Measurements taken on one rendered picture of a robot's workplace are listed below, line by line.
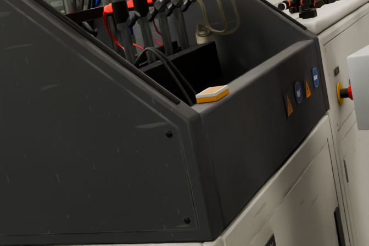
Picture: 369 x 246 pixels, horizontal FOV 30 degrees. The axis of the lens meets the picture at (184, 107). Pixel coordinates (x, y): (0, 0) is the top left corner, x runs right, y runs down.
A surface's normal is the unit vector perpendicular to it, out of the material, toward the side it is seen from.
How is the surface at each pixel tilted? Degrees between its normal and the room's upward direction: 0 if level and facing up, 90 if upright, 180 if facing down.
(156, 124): 90
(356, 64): 90
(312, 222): 90
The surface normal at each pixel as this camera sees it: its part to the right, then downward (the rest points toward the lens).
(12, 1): -0.40, 0.24
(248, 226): 0.90, -0.11
